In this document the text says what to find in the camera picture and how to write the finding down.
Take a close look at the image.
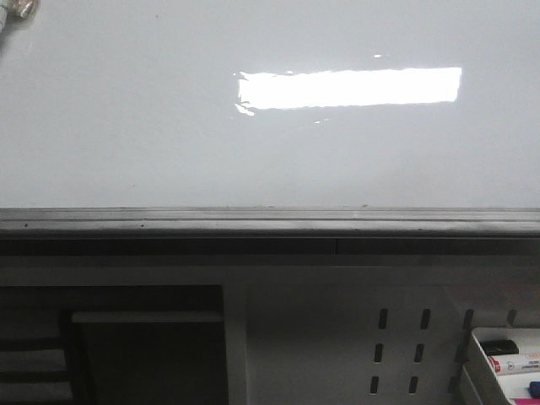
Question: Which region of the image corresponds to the grey aluminium whiteboard tray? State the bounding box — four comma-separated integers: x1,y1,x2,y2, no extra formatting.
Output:
1,207,539,256

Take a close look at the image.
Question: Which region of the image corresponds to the pink marker in bin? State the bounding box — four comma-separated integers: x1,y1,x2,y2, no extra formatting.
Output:
510,397,540,405

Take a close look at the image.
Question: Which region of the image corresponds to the white glossy whiteboard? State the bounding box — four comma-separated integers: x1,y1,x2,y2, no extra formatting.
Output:
1,1,539,208

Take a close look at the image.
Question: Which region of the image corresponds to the white perforated pegboard panel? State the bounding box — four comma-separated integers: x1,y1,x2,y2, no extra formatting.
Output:
223,277,539,404

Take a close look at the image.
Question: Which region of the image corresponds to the red capped marker in bin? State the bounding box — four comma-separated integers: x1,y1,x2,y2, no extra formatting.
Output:
488,353,539,375

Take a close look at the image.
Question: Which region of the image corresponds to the dark shelf unit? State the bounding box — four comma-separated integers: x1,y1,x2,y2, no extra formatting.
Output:
1,286,229,404

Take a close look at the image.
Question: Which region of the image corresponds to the white black whiteboard marker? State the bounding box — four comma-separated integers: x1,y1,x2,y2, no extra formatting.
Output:
0,0,41,31

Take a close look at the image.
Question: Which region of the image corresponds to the white plastic marker bin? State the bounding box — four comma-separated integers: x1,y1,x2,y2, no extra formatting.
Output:
460,327,539,404

